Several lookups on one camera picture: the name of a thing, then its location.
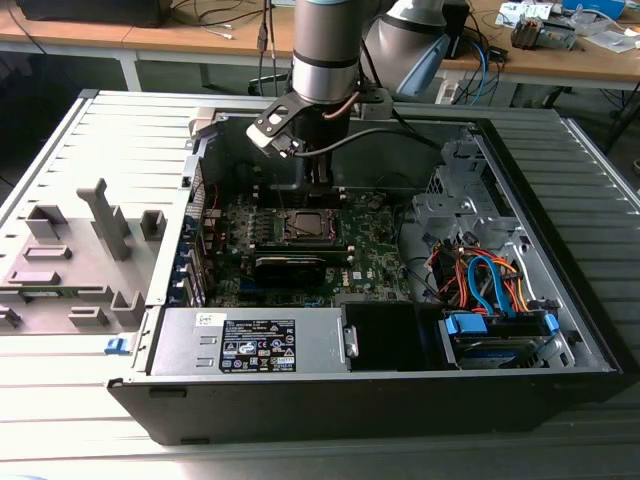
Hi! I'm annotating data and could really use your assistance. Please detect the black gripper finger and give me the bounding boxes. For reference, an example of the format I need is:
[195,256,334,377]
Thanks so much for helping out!
[308,149,336,202]

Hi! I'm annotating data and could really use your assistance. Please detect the metal socket cover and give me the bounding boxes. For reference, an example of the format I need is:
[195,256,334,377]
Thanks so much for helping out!
[284,207,342,242]

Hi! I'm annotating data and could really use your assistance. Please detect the silver CPU green substrate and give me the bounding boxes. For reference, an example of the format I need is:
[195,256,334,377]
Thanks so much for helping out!
[293,211,329,237]

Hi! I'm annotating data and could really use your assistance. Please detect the metal locking lever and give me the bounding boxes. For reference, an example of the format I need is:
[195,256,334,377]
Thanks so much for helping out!
[273,172,290,219]
[287,233,346,245]

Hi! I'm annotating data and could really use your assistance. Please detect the RAM slot white latches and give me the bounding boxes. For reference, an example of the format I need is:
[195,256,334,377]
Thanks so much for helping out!
[253,249,355,267]
[253,185,346,193]
[253,194,347,202]
[255,239,354,253]

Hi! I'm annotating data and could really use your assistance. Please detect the CPU socket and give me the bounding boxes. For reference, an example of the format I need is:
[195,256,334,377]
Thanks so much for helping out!
[282,205,344,245]

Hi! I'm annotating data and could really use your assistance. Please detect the black CPU cooler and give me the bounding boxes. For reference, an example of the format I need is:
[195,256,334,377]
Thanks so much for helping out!
[509,13,542,51]

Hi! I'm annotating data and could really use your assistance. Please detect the office chair base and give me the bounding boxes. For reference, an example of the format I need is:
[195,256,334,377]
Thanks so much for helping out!
[247,73,294,99]

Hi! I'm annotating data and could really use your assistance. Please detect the green motherboard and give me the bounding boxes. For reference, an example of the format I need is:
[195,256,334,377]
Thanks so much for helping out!
[199,185,417,309]

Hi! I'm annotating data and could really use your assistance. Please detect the black graphics card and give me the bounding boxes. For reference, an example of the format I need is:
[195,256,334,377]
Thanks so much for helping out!
[252,253,327,290]

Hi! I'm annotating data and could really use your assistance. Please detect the beige case latch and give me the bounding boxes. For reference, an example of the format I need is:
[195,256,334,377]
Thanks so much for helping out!
[188,106,222,146]

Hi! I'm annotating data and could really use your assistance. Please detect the metal drive cage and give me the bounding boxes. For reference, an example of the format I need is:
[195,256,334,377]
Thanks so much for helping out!
[410,138,524,251]

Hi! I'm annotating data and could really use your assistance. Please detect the blue card retention bar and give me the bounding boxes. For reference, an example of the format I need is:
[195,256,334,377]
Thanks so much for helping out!
[169,213,201,307]

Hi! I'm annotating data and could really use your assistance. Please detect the black monitor stand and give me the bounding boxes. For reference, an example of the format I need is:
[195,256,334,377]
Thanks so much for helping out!
[444,0,472,61]

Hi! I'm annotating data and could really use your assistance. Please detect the wooden desk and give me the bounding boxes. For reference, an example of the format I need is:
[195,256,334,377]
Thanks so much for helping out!
[0,0,640,85]

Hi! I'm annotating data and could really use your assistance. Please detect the grey power supply unit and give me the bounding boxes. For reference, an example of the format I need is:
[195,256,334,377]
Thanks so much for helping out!
[146,306,359,377]

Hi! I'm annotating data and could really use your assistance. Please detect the black PC case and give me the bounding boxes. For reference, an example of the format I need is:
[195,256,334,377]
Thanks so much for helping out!
[107,89,626,447]

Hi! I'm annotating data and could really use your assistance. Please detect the white paper sheets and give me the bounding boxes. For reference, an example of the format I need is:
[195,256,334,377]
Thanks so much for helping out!
[497,2,561,26]

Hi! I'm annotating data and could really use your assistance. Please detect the hard disk blue carrier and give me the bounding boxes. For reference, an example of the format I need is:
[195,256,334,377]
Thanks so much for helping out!
[438,308,564,372]

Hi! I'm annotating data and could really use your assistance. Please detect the black box on desk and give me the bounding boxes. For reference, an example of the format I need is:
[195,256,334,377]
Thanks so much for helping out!
[14,0,169,29]

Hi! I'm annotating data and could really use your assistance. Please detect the grey metal drive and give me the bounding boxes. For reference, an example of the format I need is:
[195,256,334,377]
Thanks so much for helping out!
[539,17,576,51]

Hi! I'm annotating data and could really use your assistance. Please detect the grey parts rack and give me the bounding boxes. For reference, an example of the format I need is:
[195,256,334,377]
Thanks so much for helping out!
[0,177,169,337]

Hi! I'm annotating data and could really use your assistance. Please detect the blue cardboard box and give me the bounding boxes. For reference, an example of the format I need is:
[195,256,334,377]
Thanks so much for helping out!
[560,0,627,19]

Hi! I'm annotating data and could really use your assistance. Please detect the clear plastic bag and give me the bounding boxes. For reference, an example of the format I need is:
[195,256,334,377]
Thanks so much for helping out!
[574,14,640,54]

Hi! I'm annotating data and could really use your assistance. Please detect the brown wrist cable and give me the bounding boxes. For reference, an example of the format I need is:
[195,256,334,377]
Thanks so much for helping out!
[322,91,360,122]

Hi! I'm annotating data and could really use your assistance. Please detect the black faced wrist camera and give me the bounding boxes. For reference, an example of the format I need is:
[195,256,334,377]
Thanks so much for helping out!
[244,96,305,160]

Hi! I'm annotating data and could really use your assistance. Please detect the black camera cable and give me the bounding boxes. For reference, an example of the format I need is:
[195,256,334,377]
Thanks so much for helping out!
[292,126,445,159]

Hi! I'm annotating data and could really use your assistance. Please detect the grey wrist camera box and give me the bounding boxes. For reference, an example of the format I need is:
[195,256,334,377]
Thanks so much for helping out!
[358,88,395,121]

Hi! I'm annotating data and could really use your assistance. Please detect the thin black fan wire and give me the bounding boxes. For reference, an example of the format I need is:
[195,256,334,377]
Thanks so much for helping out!
[374,172,419,201]

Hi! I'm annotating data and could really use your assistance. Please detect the blue hanging cable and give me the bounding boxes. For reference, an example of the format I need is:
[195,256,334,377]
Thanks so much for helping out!
[469,42,497,107]

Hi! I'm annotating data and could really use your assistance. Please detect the blue data wire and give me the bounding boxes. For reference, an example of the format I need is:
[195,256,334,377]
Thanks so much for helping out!
[468,252,519,321]

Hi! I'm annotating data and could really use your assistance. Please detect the orange wire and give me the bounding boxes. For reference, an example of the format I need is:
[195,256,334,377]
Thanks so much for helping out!
[492,254,532,315]

